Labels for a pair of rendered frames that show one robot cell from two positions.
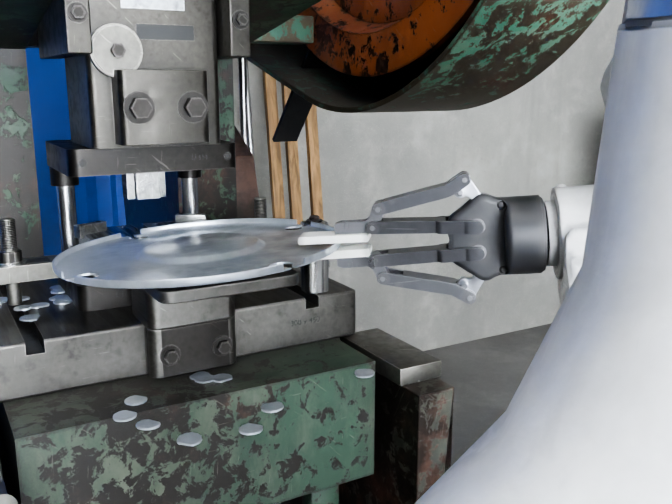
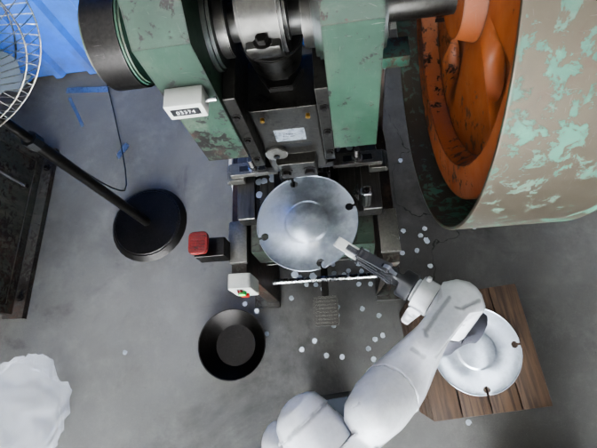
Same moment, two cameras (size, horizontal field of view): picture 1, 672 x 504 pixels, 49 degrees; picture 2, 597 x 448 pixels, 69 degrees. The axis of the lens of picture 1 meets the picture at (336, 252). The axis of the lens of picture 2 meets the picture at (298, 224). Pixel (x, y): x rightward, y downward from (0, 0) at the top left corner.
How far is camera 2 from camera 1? 109 cm
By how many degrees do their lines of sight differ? 64
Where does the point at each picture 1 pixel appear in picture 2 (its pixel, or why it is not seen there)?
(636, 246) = not seen: outside the picture
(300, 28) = (400, 61)
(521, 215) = (399, 291)
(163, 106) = (297, 170)
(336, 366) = (359, 241)
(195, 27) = (312, 141)
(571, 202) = (416, 300)
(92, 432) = not seen: hidden behind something
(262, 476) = not seen: hidden behind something
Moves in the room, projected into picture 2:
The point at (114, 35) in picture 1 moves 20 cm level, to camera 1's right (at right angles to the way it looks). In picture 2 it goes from (274, 152) to (348, 182)
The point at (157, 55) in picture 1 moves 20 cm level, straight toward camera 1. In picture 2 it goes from (295, 149) to (274, 224)
